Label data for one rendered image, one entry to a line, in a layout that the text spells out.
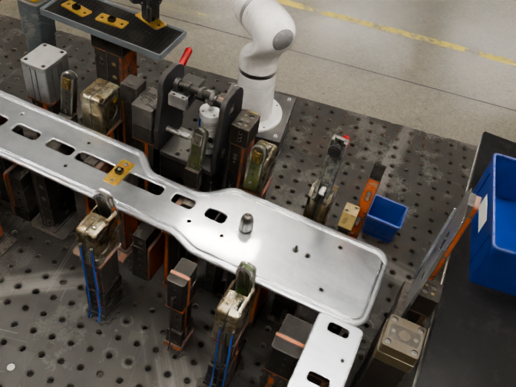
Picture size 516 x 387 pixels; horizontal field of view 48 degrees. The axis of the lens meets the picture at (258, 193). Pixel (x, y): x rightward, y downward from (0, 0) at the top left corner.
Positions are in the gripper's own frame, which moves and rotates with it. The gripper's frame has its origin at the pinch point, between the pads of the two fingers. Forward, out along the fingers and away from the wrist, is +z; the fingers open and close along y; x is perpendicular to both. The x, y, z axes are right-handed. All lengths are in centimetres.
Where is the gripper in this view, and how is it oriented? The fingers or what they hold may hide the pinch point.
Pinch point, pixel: (150, 11)
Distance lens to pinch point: 154.7
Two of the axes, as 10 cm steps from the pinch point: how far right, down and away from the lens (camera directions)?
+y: -6.7, 4.9, -5.6
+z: -1.3, 6.6, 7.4
